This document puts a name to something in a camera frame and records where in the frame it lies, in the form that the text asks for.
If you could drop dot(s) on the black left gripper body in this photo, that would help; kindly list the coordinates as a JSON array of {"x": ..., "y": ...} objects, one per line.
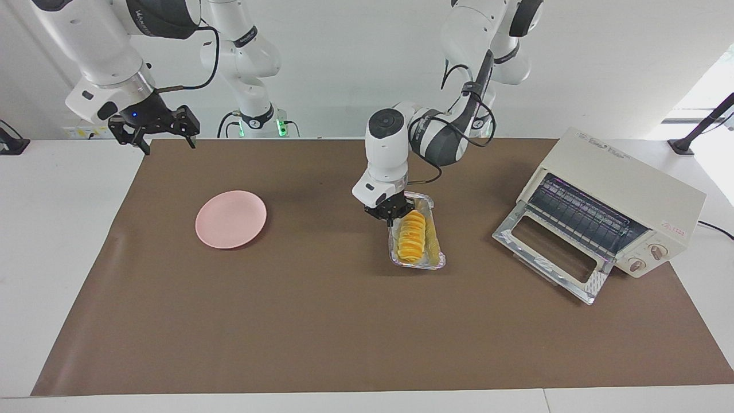
[{"x": 390, "y": 207}]

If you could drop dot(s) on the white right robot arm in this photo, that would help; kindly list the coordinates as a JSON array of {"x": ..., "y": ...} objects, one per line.
[{"x": 103, "y": 40}]

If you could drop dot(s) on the glass oven door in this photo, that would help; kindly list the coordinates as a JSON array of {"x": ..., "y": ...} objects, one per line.
[{"x": 516, "y": 238}]

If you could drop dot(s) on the aluminium foil tray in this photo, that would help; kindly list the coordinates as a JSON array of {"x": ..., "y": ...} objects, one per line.
[{"x": 436, "y": 259}]

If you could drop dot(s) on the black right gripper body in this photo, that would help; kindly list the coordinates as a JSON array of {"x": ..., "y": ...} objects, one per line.
[{"x": 146, "y": 112}]

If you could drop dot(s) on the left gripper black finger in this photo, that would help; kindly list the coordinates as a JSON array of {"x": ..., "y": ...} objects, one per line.
[
  {"x": 391, "y": 221},
  {"x": 409, "y": 206}
]

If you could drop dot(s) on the large oven knob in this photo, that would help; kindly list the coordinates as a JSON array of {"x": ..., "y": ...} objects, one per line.
[{"x": 658, "y": 251}]

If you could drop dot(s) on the white toaster oven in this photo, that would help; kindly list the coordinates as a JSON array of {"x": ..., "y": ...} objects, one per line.
[{"x": 631, "y": 178}]

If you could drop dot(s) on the short black stand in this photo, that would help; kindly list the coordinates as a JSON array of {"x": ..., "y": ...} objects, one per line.
[{"x": 12, "y": 144}]

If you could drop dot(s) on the small oven knob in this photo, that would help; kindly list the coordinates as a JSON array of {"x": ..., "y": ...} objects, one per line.
[{"x": 636, "y": 265}]

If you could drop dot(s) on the tall black camera stand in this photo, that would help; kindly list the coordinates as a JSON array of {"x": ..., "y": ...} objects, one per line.
[{"x": 702, "y": 125}]

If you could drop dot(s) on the white wall power strip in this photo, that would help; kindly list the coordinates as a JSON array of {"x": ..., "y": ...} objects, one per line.
[{"x": 77, "y": 133}]

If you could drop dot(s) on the pink round plate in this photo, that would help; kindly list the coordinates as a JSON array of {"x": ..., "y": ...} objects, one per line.
[{"x": 230, "y": 219}]

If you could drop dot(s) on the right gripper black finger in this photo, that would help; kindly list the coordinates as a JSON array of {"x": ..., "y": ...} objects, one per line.
[
  {"x": 127, "y": 133},
  {"x": 189, "y": 123}
]

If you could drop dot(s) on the brown table mat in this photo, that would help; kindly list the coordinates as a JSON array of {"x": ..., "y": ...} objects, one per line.
[{"x": 367, "y": 315}]

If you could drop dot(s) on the golden sliced bread loaf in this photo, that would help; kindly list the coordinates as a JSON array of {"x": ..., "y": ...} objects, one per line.
[{"x": 412, "y": 238}]

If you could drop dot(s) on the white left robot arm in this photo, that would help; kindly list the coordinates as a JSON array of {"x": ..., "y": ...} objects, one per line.
[{"x": 387, "y": 149}]

